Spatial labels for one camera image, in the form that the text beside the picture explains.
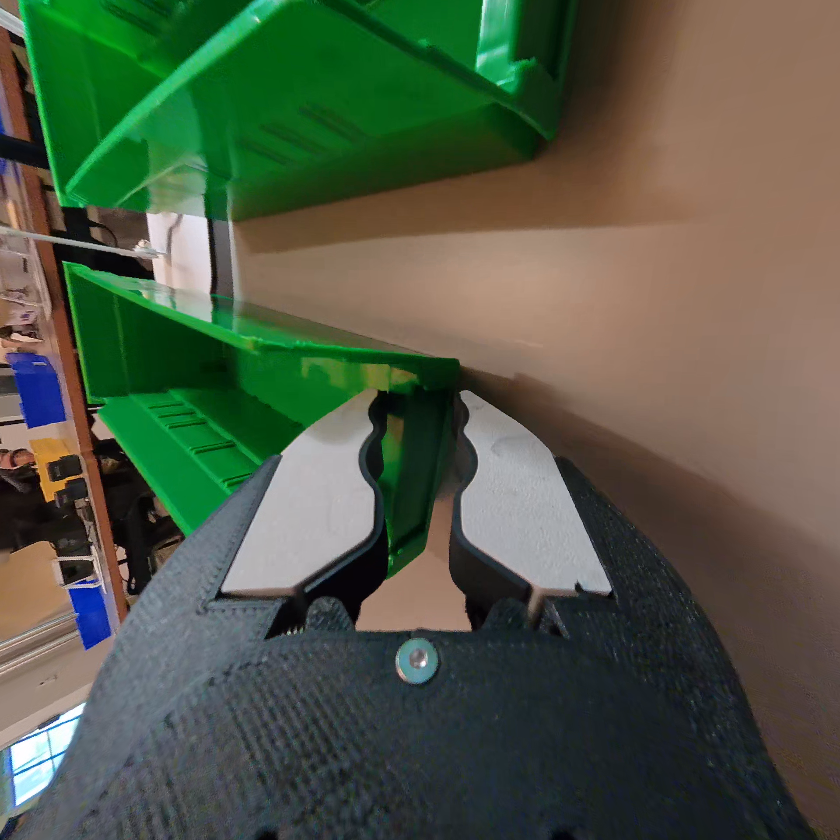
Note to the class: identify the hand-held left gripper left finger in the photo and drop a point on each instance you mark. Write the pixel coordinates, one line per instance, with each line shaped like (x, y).
(308, 518)

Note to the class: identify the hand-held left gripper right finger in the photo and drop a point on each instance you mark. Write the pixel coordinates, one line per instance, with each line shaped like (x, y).
(525, 518)

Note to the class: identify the green plastic storage bin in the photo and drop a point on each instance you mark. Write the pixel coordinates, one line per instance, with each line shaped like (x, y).
(295, 85)
(197, 354)

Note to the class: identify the grey desk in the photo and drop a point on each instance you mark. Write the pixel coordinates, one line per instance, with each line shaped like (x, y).
(656, 262)

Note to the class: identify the blue plastic bin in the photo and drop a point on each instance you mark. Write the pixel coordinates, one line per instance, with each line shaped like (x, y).
(92, 617)
(39, 387)

